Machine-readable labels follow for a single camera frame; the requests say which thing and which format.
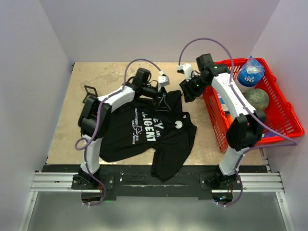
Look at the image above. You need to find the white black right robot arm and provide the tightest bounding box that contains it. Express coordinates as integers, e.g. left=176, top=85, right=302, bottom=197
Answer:
left=177, top=53, right=266, bottom=189

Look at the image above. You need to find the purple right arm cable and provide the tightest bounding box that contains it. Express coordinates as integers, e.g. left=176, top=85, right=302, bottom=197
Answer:
left=179, top=38, right=298, bottom=207

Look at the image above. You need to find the green melon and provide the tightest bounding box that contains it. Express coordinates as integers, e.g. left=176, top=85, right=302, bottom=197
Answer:
left=244, top=89, right=270, bottom=111

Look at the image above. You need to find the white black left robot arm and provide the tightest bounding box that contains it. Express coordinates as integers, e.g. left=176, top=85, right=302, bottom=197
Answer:
left=73, top=68, right=169, bottom=189

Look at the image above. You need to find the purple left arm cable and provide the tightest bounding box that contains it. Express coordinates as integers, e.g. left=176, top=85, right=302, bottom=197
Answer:
left=74, top=58, right=163, bottom=206

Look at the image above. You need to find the blue white box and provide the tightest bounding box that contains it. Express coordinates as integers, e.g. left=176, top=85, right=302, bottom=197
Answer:
left=217, top=93, right=230, bottom=114

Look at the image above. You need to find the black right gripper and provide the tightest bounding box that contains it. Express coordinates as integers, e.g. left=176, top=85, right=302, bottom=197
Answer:
left=180, top=74, right=209, bottom=103

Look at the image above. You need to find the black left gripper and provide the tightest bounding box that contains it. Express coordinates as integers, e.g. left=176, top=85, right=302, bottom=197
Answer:
left=142, top=83, right=171, bottom=112

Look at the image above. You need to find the purple tube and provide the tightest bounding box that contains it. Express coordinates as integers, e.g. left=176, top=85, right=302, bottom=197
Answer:
left=262, top=131, right=280, bottom=140

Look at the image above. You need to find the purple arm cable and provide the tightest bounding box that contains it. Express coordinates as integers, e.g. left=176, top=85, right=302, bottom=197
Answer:
left=74, top=58, right=163, bottom=206
left=179, top=38, right=298, bottom=207

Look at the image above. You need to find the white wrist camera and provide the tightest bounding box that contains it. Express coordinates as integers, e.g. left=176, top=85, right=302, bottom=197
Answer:
left=158, top=70, right=170, bottom=87
left=177, top=64, right=193, bottom=81

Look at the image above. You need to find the black mounting base plate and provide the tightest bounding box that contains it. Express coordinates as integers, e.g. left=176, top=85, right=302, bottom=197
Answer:
left=42, top=165, right=271, bottom=202

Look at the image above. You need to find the orange fruit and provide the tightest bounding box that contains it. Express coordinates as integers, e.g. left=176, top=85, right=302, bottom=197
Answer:
left=226, top=114, right=233, bottom=125

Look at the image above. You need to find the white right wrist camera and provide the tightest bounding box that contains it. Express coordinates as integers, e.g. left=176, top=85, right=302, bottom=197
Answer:
left=177, top=64, right=193, bottom=81

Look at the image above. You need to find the black square frame stand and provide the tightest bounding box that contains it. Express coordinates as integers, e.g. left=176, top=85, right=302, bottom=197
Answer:
left=82, top=85, right=98, bottom=103

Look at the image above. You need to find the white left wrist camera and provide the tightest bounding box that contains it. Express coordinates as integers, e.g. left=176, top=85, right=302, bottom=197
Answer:
left=158, top=70, right=170, bottom=87

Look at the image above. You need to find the black printed t-shirt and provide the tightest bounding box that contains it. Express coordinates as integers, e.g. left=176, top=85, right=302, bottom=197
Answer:
left=99, top=90, right=197, bottom=181

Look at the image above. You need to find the red plastic basket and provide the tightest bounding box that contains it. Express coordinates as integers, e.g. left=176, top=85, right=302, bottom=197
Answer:
left=203, top=58, right=305, bottom=153

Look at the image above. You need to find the aluminium rail frame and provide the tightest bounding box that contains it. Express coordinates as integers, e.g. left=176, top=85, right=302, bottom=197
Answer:
left=18, top=157, right=295, bottom=231

